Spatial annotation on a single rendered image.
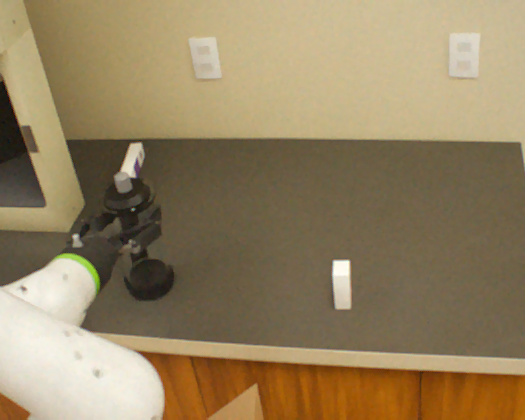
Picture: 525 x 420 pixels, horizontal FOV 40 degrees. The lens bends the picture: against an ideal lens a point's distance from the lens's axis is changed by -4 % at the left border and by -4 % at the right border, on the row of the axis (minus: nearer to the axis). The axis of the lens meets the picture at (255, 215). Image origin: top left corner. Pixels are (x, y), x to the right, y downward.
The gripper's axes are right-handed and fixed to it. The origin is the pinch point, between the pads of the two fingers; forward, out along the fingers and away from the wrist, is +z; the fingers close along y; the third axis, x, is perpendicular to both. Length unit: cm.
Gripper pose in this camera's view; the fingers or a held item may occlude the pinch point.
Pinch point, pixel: (130, 215)
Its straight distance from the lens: 143.1
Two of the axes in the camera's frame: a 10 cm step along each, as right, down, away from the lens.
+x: 0.6, 9.2, 3.9
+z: 2.1, -3.9, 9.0
